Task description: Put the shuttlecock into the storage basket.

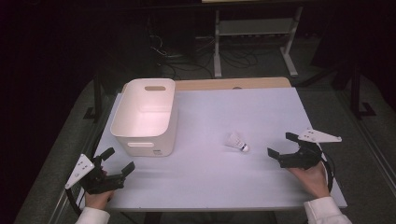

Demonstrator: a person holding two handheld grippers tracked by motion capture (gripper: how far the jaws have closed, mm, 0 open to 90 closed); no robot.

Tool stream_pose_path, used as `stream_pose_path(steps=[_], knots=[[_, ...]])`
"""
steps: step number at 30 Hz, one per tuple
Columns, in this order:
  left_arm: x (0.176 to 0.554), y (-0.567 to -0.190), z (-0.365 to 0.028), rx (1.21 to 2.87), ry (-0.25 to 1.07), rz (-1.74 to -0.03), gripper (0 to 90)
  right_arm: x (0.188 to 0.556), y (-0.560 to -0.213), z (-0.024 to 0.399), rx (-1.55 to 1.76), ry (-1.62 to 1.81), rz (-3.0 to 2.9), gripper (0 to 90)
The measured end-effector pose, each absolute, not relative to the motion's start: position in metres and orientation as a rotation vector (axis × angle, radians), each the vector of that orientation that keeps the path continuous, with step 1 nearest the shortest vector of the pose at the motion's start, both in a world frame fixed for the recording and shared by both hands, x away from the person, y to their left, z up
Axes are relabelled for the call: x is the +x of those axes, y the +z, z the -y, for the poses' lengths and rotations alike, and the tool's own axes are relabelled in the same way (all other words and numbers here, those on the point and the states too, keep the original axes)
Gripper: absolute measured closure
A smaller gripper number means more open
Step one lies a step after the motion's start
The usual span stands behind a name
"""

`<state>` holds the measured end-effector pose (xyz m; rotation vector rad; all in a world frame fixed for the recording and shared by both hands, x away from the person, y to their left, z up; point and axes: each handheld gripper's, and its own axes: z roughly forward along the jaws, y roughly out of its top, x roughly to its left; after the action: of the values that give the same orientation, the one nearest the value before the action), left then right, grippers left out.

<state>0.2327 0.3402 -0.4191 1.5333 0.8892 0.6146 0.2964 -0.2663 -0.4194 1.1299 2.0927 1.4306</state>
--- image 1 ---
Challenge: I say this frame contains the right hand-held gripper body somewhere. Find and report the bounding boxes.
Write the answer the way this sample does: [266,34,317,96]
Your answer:
[277,128,343,171]

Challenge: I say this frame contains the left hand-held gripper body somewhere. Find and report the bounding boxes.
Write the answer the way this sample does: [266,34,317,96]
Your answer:
[64,153,126,196]

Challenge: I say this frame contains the white feather shuttlecock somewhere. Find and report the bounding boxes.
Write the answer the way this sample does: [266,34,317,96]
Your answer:
[225,132,250,153]

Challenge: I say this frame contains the white plastic storage bin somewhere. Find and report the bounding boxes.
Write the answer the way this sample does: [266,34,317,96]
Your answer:
[109,77,179,158]

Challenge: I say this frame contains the person's left hand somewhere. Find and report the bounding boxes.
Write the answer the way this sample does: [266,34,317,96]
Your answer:
[84,189,115,211]

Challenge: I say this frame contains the person's right hand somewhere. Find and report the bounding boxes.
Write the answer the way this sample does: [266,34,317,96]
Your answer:
[287,161,332,201]

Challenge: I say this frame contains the black metal stand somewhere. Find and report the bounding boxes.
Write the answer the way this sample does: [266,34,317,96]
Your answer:
[83,70,105,123]
[348,63,377,120]

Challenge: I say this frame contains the white metal stand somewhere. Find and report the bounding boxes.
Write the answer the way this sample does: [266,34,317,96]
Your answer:
[212,6,304,79]

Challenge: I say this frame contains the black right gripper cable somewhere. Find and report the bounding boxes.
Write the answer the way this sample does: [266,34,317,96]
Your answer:
[319,152,336,192]

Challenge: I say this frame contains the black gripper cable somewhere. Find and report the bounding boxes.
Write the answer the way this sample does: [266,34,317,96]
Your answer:
[64,187,83,217]
[319,152,336,192]

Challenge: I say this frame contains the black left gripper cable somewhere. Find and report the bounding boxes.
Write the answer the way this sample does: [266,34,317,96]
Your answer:
[64,187,83,217]

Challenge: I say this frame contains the black floor cables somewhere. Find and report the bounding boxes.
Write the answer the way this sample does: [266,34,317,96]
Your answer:
[148,33,260,80]

